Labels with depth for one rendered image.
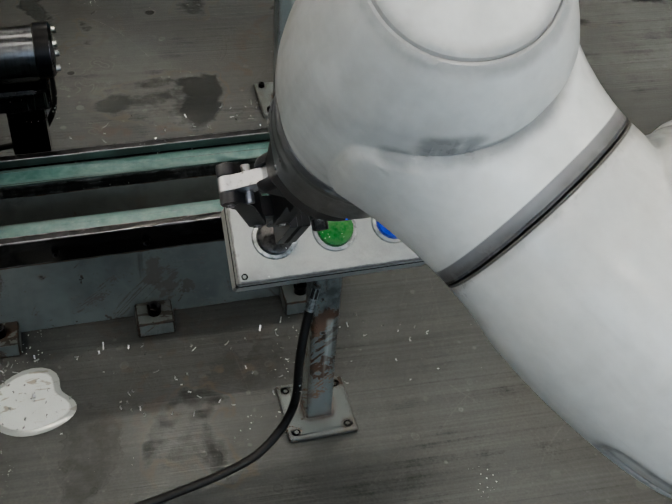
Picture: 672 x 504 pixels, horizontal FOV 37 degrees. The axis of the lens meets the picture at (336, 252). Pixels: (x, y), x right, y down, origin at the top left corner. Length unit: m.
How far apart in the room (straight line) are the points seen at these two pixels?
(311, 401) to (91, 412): 0.22
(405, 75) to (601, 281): 0.11
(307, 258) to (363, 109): 0.46
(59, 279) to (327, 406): 0.30
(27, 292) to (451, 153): 0.76
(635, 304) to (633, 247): 0.02
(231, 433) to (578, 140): 0.68
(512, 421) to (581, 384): 0.65
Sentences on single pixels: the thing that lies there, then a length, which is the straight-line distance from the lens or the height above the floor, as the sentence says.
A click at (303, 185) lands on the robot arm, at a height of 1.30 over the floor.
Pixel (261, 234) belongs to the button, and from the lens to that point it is 0.81.
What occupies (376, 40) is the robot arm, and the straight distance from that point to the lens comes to 0.34.
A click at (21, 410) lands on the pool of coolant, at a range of 1.06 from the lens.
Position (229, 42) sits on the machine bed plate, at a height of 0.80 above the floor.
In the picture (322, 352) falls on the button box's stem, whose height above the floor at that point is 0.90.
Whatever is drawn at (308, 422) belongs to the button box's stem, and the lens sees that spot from 1.01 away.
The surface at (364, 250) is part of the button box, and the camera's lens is 0.83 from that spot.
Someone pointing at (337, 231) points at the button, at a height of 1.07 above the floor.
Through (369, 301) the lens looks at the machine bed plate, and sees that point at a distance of 1.14.
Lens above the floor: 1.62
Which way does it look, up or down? 43 degrees down
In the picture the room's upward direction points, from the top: 4 degrees clockwise
